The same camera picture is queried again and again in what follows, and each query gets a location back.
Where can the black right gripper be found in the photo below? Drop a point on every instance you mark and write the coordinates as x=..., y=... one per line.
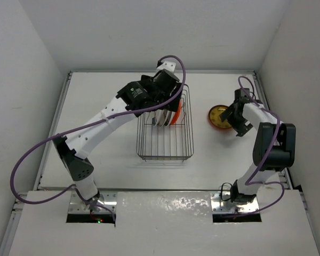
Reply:
x=241, y=128

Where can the yellow patterned plate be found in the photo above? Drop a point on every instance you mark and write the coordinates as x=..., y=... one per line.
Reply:
x=218, y=114

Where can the orange plate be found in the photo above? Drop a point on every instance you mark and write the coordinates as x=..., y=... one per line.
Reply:
x=177, y=114
x=216, y=126

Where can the white floral plate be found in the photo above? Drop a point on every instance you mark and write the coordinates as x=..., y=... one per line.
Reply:
x=161, y=117

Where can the teal rimmed plate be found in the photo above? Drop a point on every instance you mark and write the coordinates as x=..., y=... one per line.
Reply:
x=154, y=121

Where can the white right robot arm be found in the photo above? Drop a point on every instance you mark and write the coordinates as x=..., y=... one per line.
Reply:
x=274, y=146

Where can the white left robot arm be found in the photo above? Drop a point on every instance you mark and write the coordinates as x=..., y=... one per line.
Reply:
x=150, y=94

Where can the dark rimmed white plate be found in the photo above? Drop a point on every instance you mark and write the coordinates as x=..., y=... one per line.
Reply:
x=170, y=116

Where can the wire dish rack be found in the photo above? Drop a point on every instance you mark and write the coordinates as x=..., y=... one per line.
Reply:
x=174, y=142

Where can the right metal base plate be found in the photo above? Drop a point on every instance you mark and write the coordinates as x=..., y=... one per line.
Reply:
x=220, y=204

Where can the metal base plate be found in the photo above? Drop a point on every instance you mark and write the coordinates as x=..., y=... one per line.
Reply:
x=220, y=204
x=107, y=199

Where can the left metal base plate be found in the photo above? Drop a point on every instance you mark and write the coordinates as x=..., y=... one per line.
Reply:
x=107, y=199

